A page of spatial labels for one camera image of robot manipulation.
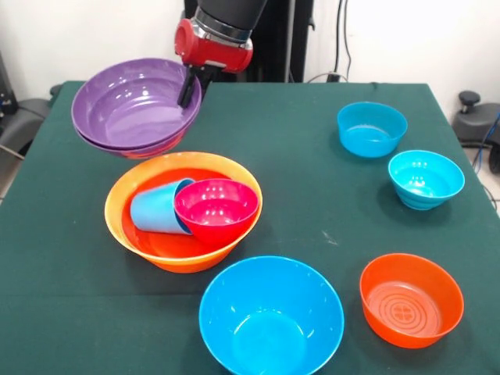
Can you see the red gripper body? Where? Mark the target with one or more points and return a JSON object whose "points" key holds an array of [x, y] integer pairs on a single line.
{"points": [[215, 51]]}

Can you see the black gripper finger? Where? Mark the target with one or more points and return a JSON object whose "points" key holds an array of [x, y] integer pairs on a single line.
{"points": [[186, 90], [207, 76]]}

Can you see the purple bowl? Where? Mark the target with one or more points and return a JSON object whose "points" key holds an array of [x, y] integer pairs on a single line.
{"points": [[129, 117], [129, 153]]}

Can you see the blue cup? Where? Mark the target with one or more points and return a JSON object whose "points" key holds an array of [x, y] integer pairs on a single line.
{"points": [[152, 211]]}

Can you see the magenta bowl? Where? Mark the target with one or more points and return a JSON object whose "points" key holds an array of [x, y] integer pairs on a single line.
{"points": [[215, 218]]}

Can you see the large orange bowl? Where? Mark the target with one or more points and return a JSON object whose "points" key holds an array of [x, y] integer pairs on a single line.
{"points": [[187, 265]]}

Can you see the large blue bowl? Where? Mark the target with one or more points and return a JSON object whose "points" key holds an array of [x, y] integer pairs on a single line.
{"points": [[269, 336]]}

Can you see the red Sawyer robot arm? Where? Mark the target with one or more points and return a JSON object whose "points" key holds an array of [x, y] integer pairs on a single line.
{"points": [[230, 15]]}

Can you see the dark green tablecloth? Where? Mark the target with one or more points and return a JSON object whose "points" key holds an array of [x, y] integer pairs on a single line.
{"points": [[351, 234]]}

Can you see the cyan ribbed bowl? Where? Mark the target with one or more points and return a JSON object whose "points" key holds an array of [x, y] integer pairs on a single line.
{"points": [[426, 176]]}

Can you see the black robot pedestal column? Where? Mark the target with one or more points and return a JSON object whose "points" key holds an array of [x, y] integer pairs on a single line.
{"points": [[277, 39]]}

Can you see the dark grey pedestal foot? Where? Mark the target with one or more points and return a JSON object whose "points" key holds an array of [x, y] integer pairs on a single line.
{"points": [[476, 121], [27, 113]]}

